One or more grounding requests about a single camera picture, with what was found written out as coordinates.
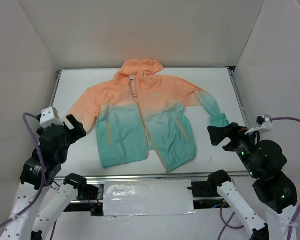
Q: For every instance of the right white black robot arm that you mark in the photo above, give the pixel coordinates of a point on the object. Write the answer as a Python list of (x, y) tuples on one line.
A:
[(264, 161)]

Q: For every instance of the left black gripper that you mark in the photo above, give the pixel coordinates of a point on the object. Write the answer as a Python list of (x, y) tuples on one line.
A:
[(68, 130)]

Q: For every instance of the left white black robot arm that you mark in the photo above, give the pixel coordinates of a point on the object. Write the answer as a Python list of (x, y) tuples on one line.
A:
[(28, 220)]

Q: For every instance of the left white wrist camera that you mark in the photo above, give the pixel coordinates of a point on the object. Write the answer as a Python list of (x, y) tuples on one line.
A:
[(50, 116)]

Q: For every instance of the orange and teal hooded jacket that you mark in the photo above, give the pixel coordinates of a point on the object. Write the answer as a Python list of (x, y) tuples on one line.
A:
[(141, 110)]

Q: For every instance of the white foil covered panel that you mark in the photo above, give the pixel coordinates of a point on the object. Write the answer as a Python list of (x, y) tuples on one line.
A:
[(147, 198)]

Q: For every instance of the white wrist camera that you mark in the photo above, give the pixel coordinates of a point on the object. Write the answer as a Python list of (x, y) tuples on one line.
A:
[(50, 116), (263, 125)]

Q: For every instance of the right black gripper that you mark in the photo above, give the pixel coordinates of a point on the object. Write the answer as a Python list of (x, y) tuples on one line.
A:
[(230, 137)]

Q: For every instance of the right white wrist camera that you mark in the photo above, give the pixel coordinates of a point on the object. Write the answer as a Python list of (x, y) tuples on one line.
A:
[(263, 125)]

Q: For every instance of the aluminium table frame rail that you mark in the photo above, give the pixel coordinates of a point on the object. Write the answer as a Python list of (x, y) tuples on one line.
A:
[(83, 157)]

